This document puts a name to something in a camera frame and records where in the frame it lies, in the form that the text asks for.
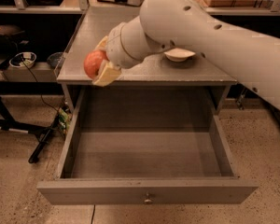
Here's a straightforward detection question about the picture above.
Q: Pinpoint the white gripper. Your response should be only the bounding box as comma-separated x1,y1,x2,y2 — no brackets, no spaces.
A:
92,21,144,87

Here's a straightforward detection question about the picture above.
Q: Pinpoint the red apple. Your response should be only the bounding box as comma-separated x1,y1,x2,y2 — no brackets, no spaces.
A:
83,49,108,79

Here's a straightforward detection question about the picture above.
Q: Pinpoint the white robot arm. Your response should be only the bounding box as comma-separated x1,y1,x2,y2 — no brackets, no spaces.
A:
99,0,280,110

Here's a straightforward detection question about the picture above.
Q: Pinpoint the grey cabinet with counter top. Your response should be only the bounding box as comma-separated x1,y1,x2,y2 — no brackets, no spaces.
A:
57,7,236,107

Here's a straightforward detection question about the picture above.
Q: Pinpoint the open grey top drawer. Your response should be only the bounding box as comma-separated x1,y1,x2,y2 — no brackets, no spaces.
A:
37,87,258,205

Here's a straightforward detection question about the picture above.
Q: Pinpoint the metal drawer knob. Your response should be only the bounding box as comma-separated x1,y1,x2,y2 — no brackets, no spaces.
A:
144,193,153,204

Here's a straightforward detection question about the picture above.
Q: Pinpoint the dark bowl on shelf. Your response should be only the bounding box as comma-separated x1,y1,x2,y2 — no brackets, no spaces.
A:
47,52,63,68

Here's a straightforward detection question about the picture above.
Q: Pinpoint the white paper bowl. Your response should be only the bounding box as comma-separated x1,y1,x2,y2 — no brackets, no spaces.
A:
164,48,195,63

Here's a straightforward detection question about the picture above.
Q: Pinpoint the white bowl on shelf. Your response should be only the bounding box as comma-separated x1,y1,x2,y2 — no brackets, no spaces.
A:
9,51,36,68

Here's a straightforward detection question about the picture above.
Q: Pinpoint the black cable on floor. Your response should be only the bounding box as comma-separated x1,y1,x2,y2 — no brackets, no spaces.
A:
20,55,64,164

